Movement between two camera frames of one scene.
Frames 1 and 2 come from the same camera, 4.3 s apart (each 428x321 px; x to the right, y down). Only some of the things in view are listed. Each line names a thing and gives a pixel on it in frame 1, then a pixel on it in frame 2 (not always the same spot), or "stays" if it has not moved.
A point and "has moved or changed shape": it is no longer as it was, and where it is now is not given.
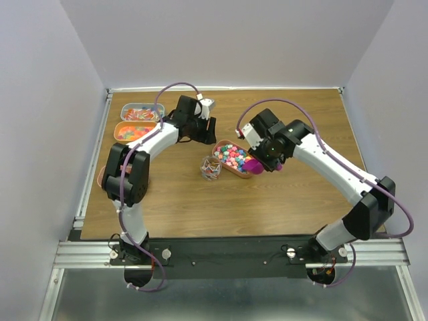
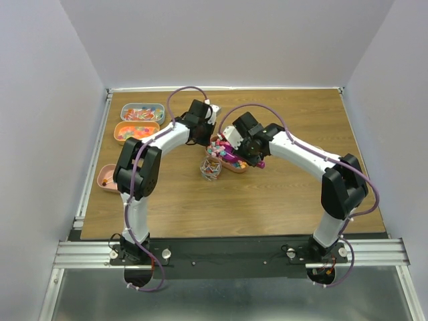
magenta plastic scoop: (255, 167) -> (229, 154)
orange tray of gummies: (131, 131) stays
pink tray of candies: (232, 156) has moved or changed shape
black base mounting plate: (228, 257) stays
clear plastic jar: (210, 167) stays
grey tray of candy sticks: (142, 112) stays
